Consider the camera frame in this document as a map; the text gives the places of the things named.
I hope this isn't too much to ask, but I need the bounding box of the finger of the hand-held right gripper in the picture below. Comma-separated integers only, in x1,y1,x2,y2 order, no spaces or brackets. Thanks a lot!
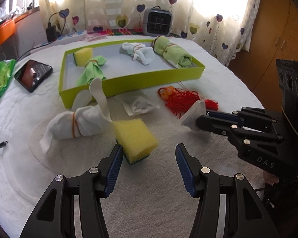
196,115,285,152
206,107,276,129

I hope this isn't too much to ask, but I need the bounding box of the black charger adapter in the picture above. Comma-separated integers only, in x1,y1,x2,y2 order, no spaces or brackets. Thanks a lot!
45,25,58,42

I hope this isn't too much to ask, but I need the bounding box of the yellow sponge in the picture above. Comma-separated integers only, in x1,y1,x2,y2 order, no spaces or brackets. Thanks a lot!
73,47,93,67
113,118,159,165

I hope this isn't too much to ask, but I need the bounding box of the green tissue packet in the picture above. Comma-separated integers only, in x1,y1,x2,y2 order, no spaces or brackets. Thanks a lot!
0,59,16,100

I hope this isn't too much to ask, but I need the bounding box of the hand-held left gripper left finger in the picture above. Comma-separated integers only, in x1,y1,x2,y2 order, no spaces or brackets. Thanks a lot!
20,143,125,238

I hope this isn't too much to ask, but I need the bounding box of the black smartphone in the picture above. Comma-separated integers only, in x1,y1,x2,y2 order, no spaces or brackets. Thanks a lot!
14,59,53,93

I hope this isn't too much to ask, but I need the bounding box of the white nonwoven pouch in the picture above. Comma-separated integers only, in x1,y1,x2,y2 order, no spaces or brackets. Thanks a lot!
179,99,207,132

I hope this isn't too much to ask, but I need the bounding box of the short white sock bundle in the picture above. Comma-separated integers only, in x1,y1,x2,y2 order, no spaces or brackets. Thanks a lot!
121,42,156,66

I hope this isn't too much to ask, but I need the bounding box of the orange-red cord bundle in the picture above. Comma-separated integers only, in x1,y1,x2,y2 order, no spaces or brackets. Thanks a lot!
157,85,219,119

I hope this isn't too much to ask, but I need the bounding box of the white terry table cover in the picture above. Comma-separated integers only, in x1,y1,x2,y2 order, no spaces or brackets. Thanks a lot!
0,38,288,238

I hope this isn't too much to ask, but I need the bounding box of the black charger cable loop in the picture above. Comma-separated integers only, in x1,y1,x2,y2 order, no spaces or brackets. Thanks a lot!
48,12,67,34

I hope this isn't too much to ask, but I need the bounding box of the green towel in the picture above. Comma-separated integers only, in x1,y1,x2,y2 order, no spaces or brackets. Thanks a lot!
152,36,193,69

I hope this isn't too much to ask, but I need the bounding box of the crumpled translucent white packet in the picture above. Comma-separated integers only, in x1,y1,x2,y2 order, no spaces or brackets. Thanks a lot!
115,91,161,116

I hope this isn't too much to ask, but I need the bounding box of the person's right hand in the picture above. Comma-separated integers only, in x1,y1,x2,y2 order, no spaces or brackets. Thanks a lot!
263,172,280,186

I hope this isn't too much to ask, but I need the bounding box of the lime green box tray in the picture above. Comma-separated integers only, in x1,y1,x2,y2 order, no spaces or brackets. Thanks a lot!
58,39,206,109

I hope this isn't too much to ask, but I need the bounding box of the long white sock bundle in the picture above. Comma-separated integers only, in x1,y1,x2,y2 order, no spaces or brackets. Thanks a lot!
39,77,114,154

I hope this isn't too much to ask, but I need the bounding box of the white blue power strip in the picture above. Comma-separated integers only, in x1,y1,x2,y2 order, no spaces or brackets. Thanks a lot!
57,30,88,42

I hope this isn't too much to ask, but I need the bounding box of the heart print curtain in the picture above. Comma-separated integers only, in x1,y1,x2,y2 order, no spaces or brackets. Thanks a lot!
38,0,264,66

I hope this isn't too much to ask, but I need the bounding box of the pink white packet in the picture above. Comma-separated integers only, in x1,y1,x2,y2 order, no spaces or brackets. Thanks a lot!
82,33,107,41

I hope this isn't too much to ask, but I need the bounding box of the wooden cabinet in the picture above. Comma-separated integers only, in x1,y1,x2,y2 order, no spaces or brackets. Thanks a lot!
227,0,298,109

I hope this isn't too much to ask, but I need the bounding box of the plaid cloth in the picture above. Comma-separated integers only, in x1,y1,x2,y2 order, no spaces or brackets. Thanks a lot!
88,28,183,39

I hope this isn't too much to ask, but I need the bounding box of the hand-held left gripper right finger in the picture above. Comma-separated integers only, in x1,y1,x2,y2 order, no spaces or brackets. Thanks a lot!
175,143,280,238

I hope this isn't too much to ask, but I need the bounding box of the small green cloth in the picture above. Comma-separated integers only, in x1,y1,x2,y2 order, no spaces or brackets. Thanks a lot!
76,55,107,88

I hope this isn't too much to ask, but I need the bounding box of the clutter of white packets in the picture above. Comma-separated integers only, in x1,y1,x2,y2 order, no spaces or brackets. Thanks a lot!
0,6,15,28

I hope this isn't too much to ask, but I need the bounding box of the grey fan heater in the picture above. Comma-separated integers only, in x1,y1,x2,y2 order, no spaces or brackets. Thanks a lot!
142,6,174,36

